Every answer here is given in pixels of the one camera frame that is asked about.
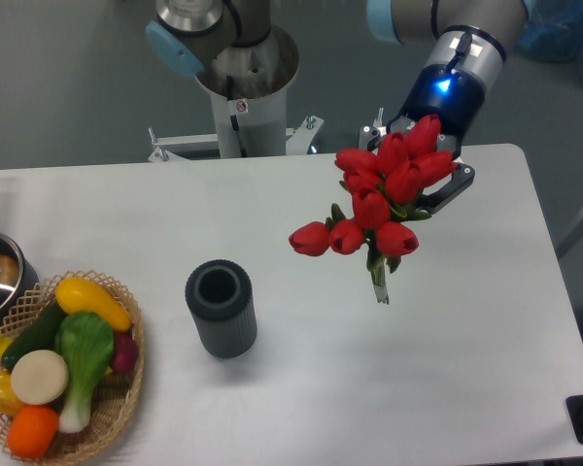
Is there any yellow bell pepper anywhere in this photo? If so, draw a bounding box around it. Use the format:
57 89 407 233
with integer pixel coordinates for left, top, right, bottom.
0 369 25 417

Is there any green bok choy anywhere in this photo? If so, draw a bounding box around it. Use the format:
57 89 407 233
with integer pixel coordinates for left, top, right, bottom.
54 311 114 434

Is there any yellow squash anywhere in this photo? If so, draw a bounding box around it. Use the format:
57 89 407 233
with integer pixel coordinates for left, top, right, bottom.
54 277 132 332

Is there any dark grey ribbed vase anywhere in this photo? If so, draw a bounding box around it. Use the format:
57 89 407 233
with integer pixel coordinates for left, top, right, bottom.
185 259 257 359

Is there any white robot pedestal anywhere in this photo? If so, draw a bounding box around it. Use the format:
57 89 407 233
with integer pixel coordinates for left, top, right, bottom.
146 19 323 158

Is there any orange fruit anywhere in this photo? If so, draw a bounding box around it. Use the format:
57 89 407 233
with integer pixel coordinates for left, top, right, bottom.
6 405 58 459

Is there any red radish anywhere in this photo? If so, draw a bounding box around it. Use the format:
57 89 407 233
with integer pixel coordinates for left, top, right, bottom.
110 333 139 374

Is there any red tulip bouquet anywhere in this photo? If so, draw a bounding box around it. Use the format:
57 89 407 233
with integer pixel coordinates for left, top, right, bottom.
289 115 457 304

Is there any woven wicker basket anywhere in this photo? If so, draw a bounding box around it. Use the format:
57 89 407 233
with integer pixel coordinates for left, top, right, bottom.
0 271 145 465

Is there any green cucumber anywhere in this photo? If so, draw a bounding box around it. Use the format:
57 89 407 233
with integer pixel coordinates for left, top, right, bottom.
0 300 67 371

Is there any beige round bun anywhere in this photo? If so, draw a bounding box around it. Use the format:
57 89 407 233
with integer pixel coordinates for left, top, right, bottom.
11 349 69 405

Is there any blue plastic bag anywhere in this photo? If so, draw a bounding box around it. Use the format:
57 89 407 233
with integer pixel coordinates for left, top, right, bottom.
517 0 583 81

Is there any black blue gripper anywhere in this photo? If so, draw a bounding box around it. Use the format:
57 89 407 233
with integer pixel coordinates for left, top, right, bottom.
359 66 484 215

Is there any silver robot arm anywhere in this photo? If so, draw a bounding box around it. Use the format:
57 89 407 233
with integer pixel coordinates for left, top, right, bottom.
145 1 533 158

